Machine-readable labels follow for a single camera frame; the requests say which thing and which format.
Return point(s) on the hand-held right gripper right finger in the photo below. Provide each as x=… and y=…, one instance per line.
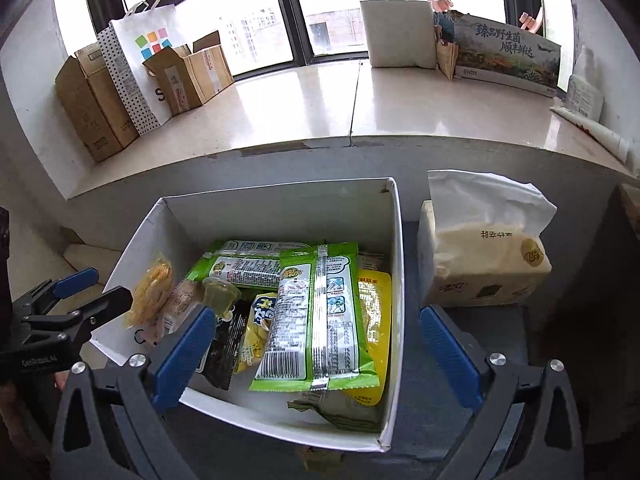
x=450, y=355

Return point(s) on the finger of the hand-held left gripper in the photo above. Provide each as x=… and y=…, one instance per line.
x=75, y=280
x=107, y=302

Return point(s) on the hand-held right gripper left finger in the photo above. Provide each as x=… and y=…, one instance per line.
x=185, y=355

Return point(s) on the dark silver snack packet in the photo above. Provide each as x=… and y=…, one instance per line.
x=225, y=355

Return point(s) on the clear golden pastry packet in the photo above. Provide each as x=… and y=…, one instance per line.
x=150, y=290

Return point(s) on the pink snack packet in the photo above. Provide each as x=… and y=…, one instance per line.
x=177, y=307

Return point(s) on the small jelly cup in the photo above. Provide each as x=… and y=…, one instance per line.
x=220, y=295

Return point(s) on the yellow blue-print snack packet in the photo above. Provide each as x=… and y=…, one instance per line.
x=252, y=330

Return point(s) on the plain yellow snack packet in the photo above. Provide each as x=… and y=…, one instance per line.
x=375, y=320

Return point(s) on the long green snack packet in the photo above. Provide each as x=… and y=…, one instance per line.
x=240, y=265
x=340, y=320

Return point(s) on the white cardboard box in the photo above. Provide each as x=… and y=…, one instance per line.
x=280, y=210

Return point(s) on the person's left hand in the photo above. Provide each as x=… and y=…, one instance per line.
x=60, y=380

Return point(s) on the cream tissue pack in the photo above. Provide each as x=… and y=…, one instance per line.
x=480, y=260

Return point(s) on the tall brown cardboard box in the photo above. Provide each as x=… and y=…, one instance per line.
x=95, y=110

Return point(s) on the white polka-dot paper bag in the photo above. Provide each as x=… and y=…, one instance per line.
x=155, y=75

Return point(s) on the small open cardboard box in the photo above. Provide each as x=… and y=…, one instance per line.
x=200, y=80

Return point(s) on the pale stone window sill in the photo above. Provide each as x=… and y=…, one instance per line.
x=280, y=105

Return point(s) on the white squeeze tube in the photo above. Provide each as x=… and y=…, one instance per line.
x=595, y=132

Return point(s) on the white plastic bottle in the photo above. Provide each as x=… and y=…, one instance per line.
x=585, y=90

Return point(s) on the small brown printed bag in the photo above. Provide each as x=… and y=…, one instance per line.
x=446, y=57

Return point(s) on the landscape printed gift box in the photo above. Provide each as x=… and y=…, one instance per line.
x=505, y=55

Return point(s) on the plain white box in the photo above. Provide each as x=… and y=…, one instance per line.
x=400, y=35

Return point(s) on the dark window frame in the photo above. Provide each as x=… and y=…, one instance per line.
x=295, y=10

